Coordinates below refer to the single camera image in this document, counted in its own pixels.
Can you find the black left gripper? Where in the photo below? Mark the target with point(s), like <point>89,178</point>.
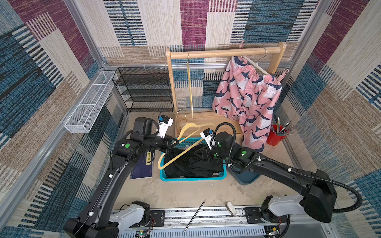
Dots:
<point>168,145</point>

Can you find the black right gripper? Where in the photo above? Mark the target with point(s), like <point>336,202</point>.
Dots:
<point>212,153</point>

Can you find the yellow hanger of black shorts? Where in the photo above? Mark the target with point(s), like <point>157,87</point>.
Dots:
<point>181,139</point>

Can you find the black shorts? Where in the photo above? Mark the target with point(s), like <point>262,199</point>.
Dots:
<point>191,165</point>

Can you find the yellow hanger of beige shorts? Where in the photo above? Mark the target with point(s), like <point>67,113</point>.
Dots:
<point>189,84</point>

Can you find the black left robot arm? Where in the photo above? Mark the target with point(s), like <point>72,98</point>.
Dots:
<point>95,220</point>

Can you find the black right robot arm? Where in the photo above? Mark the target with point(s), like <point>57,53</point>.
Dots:
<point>316,191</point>

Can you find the pink patterned shorts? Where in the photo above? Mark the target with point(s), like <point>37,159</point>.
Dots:
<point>248,98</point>

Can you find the white hanger of pink shorts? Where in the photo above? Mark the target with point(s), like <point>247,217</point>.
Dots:
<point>256,65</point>

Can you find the turquoise plastic basket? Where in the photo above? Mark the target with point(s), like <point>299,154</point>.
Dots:
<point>183,146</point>

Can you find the wooden clothes rack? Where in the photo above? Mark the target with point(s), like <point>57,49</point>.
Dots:
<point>277,53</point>

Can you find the dark teal plastic tray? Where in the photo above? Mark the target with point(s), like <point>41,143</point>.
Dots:
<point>244,178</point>

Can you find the dark blue book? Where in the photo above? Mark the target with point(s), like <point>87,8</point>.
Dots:
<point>144,167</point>

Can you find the small white block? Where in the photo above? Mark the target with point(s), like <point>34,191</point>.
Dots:
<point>232,210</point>

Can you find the red pen cup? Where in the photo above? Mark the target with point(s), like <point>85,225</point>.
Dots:
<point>273,138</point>

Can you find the thin metal rod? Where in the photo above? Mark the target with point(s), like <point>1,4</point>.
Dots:
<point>194,216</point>

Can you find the pink clothespin right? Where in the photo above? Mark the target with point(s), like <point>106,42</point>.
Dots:
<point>280,78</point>

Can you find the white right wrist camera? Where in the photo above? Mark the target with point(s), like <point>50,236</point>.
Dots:
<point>209,138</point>

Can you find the black wire shelf rack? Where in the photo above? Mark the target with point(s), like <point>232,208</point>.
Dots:
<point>144,89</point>

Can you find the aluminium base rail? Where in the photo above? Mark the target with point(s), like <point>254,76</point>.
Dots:
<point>217,222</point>

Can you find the white wire wall basket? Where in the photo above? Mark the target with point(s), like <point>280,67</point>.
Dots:
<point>90,106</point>

